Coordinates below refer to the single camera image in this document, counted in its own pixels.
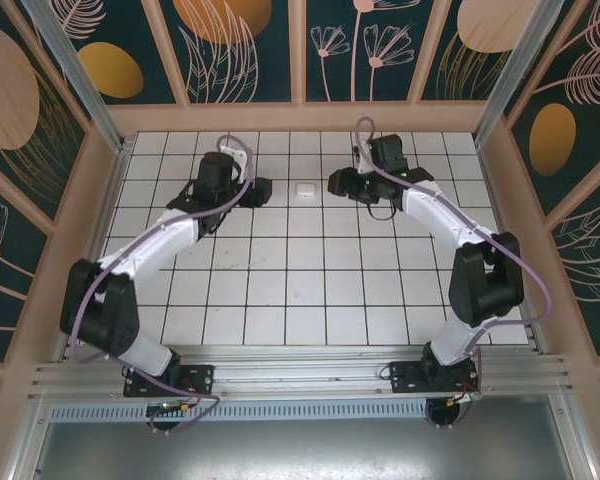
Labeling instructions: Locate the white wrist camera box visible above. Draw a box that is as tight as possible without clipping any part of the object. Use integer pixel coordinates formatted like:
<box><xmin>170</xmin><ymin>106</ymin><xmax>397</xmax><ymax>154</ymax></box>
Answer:
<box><xmin>354</xmin><ymin>143</ymin><xmax>376</xmax><ymax>176</ymax></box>
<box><xmin>217</xmin><ymin>143</ymin><xmax>247</xmax><ymax>170</ymax></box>

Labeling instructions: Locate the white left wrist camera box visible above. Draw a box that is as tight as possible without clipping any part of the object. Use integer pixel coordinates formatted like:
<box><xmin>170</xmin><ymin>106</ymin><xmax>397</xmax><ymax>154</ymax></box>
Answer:
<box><xmin>217</xmin><ymin>143</ymin><xmax>247</xmax><ymax>170</ymax></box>

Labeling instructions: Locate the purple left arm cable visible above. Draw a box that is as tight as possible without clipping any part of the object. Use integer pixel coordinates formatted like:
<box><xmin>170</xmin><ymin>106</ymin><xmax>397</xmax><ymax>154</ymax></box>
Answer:
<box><xmin>68</xmin><ymin>132</ymin><xmax>254</xmax><ymax>432</ymax></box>

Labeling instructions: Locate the grey metal sheet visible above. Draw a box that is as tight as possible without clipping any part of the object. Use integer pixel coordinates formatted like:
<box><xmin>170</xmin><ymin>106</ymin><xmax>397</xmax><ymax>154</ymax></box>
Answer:
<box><xmin>9</xmin><ymin>419</ymin><xmax>596</xmax><ymax>480</ymax></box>

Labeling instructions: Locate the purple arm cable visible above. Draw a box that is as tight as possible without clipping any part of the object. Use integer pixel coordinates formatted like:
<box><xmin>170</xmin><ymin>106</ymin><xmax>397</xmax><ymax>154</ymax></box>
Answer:
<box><xmin>354</xmin><ymin>115</ymin><xmax>554</xmax><ymax>401</ymax></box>
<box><xmin>68</xmin><ymin>132</ymin><xmax>254</xmax><ymax>432</ymax></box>

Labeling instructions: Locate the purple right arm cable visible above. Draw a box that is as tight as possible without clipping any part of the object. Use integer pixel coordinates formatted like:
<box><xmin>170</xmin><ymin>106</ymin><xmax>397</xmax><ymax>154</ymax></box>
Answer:
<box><xmin>354</xmin><ymin>115</ymin><xmax>554</xmax><ymax>401</ymax></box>

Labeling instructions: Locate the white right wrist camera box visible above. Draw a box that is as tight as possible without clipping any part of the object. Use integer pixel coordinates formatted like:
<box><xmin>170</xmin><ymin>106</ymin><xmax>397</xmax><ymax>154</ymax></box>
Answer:
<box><xmin>354</xmin><ymin>143</ymin><xmax>376</xmax><ymax>176</ymax></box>

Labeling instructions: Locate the aluminium corner post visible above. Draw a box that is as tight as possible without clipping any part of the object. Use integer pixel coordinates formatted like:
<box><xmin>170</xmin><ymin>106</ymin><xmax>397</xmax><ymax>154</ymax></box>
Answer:
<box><xmin>472</xmin><ymin>0</ymin><xmax>576</xmax><ymax>149</ymax></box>
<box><xmin>22</xmin><ymin>0</ymin><xmax>131</xmax><ymax>154</ymax></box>

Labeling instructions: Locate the grey slotted cable duct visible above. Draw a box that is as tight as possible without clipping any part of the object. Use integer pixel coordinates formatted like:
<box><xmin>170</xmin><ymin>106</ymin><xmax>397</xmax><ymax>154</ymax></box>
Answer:
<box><xmin>47</xmin><ymin>397</ymin><xmax>431</xmax><ymax>422</ymax></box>

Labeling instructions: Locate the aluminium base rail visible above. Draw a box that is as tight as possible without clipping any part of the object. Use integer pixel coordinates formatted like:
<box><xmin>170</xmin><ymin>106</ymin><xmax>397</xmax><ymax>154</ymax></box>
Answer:
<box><xmin>27</xmin><ymin>344</ymin><xmax>574</xmax><ymax>401</ymax></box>

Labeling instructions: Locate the small circuit board with wires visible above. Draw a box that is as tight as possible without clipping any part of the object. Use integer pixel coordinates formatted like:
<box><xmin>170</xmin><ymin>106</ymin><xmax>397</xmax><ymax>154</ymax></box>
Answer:
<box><xmin>447</xmin><ymin>388</ymin><xmax>482</xmax><ymax>406</ymax></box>
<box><xmin>147</xmin><ymin>398</ymin><xmax>194</xmax><ymax>417</ymax></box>

